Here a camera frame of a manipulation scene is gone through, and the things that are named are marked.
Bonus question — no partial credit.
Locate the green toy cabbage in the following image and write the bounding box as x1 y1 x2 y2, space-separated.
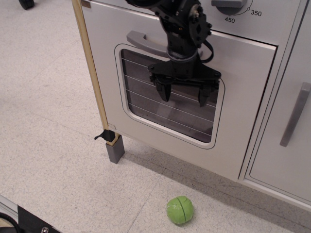
166 196 194 225

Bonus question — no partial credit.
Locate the grey cabinet leg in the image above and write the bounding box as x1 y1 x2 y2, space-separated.
106 136 125 164

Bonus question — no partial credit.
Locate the black cable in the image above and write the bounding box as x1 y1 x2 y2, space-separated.
0 213 20 233

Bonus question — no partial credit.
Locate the black caster wheel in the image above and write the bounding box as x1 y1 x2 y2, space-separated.
19 0 35 10

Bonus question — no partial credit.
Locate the silver cabinet door handle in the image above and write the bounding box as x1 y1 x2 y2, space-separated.
280 82 311 147

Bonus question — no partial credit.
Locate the aluminium frame rail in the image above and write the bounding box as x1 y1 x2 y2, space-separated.
0 195 18 222

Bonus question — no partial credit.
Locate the white toy kitchen cabinet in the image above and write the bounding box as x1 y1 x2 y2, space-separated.
72 0 311 210

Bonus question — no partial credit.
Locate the white right cabinet door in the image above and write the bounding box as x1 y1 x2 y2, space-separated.
247 14 311 204

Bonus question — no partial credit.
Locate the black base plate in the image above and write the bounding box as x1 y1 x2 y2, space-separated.
17 205 60 233

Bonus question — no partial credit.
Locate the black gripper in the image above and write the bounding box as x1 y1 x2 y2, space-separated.
148 52 221 107

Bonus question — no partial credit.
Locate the black clamp lever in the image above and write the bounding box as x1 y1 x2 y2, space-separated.
94 129 116 142

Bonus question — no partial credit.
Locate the grey temperature knob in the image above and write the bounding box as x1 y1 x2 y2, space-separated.
211 0 247 15

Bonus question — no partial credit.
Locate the white oven door with window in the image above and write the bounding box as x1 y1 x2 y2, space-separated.
81 0 276 180

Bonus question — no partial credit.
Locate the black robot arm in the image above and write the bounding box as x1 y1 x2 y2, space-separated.
128 0 221 107

